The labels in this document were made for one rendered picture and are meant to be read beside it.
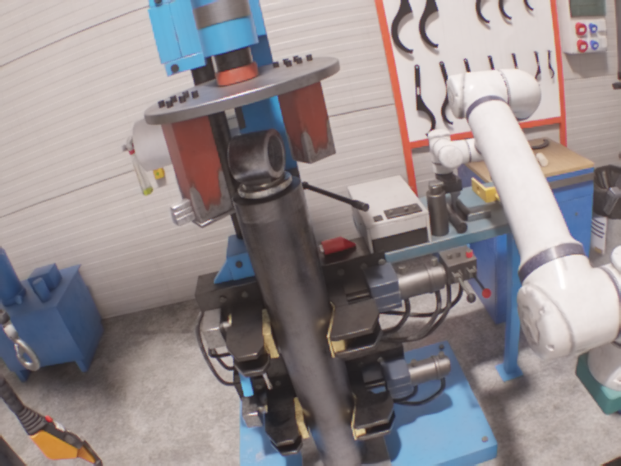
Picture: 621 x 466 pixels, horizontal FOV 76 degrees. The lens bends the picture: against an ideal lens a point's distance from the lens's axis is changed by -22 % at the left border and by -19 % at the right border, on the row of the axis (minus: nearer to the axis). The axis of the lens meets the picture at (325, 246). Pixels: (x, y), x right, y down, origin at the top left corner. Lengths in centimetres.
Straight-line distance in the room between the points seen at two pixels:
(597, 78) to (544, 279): 356
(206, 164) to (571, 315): 96
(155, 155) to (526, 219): 175
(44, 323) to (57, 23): 218
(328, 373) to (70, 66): 283
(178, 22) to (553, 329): 142
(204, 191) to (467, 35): 268
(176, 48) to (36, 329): 260
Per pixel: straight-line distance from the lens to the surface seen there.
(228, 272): 184
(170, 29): 167
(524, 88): 125
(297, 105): 144
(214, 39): 132
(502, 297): 297
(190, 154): 129
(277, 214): 139
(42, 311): 360
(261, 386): 213
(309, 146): 147
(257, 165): 137
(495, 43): 373
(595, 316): 89
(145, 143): 229
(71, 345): 369
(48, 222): 409
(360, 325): 158
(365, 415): 192
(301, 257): 147
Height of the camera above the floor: 197
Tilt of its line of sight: 28 degrees down
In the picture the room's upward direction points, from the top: 13 degrees counter-clockwise
